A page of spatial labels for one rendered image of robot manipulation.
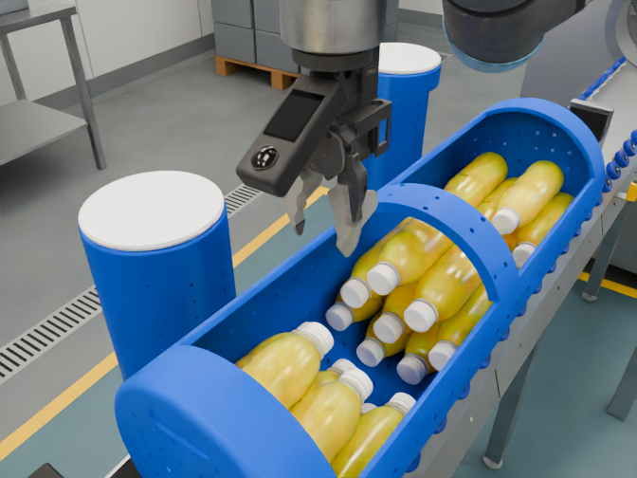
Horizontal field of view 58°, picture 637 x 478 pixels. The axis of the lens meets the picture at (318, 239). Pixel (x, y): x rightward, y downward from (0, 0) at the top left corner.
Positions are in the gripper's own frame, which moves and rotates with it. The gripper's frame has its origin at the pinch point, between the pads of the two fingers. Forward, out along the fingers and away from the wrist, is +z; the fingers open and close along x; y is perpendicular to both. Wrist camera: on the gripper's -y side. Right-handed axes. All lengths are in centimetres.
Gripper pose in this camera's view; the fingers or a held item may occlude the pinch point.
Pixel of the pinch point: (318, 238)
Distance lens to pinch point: 61.0
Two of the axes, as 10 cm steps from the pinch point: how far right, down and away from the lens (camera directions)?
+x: -7.9, -3.6, 5.0
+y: 6.1, -4.7, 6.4
